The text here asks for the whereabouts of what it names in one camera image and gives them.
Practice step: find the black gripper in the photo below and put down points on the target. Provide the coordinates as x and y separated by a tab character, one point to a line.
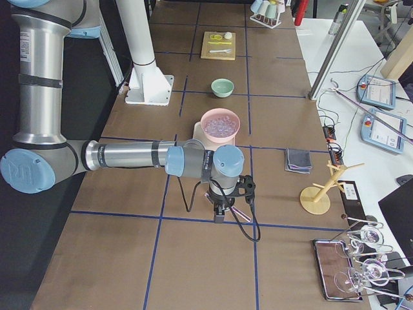
220	200

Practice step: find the white plastic spoon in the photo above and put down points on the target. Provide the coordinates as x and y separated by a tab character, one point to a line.
227	51

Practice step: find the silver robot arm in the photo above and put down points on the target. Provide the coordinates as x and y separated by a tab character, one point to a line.
42	156

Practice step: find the steel ice scoop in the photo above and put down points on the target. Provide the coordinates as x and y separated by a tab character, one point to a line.
244	216

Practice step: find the pink bowl of ice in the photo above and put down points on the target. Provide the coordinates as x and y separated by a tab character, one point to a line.
220	125

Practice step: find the green ceramic bowl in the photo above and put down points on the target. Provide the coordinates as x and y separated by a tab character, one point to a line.
222	87

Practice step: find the folded grey cloth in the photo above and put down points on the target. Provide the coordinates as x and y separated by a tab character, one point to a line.
298	160

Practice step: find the wooden mug tree stand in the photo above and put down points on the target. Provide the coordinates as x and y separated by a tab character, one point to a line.
314	199

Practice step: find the metal serving tray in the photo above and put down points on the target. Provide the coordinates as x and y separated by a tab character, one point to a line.
330	260

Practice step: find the black power strip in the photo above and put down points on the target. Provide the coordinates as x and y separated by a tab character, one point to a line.
334	149

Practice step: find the black flat box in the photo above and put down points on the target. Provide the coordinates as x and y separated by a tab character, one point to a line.
351	200

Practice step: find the wine glass upper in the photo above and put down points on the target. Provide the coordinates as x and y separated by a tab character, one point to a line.
357	243

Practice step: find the wine glass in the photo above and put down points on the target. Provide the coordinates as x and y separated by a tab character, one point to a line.
351	280
357	243

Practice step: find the wine glass lower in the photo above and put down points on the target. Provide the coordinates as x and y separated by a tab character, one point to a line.
351	280

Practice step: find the wooden cutting board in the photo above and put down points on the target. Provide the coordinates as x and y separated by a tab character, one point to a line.
218	56

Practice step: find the near teach pendant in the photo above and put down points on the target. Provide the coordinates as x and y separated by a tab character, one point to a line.
375	133

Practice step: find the teach pendant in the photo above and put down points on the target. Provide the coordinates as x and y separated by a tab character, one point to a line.
377	92
375	133

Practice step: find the white cup rack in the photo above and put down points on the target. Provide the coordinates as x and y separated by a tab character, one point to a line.
265	21

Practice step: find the reacher grabber tool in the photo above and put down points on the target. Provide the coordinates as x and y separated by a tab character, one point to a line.
375	116

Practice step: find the far teach pendant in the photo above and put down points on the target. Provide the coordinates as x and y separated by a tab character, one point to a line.
377	92

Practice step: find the green cup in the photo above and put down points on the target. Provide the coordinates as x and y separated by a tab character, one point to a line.
271	10

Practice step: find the white cup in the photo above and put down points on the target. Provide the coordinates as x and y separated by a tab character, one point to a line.
263	7

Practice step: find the blue cup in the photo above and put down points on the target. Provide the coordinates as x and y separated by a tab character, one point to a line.
256	5

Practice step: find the red fire extinguisher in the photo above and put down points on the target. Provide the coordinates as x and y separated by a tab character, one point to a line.
300	12

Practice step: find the water bottle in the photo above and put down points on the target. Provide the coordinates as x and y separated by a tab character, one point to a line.
338	18

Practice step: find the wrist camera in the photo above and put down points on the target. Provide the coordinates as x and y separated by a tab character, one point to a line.
245	187

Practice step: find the white pedestal column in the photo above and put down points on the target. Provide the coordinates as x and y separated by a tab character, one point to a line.
147	85

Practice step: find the aluminium frame post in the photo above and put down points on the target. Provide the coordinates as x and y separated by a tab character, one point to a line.
346	26

